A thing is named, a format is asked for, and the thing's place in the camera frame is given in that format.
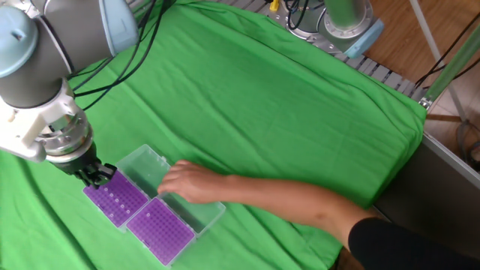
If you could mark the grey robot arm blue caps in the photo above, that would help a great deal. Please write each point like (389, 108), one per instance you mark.
(75, 33)

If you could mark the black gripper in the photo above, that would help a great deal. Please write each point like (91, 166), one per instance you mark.
(80, 163)

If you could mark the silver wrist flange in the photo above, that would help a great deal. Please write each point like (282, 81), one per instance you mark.
(71, 142)

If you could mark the person's bare hand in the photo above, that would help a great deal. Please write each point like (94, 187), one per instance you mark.
(195, 183)

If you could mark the clear tip box holding tips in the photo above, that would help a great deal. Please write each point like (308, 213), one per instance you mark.
(129, 198)

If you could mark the white metal pole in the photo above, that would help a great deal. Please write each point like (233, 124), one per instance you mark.
(435, 52)

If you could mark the green wrapped frame post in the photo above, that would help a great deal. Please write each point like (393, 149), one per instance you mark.
(450, 67)

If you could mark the black shirt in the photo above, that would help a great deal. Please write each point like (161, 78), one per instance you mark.
(412, 247)

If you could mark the green table cloth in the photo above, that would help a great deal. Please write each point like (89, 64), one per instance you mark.
(262, 112)

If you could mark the clear tip box purple rack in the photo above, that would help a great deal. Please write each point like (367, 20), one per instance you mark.
(161, 232)

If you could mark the person's bare forearm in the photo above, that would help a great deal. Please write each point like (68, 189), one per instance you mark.
(292, 202)

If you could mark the yellow connector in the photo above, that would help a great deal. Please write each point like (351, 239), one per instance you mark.
(274, 4)

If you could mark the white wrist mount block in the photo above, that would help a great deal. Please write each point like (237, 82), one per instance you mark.
(22, 127)

